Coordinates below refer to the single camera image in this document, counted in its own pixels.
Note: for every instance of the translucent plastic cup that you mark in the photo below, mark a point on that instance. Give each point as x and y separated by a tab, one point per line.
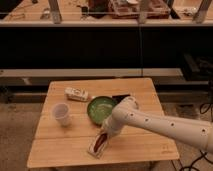
61	114

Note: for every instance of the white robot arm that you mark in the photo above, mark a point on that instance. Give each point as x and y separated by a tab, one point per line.
196	133

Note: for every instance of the wooden table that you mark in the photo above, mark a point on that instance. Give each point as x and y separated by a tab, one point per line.
55	146

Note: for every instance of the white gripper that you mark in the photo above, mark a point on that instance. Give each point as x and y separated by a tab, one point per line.
111	126

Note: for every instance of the wooden workbench shelf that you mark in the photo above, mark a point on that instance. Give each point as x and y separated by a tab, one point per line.
105	13

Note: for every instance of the green bowl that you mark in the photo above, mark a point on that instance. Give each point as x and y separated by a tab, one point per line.
100	108

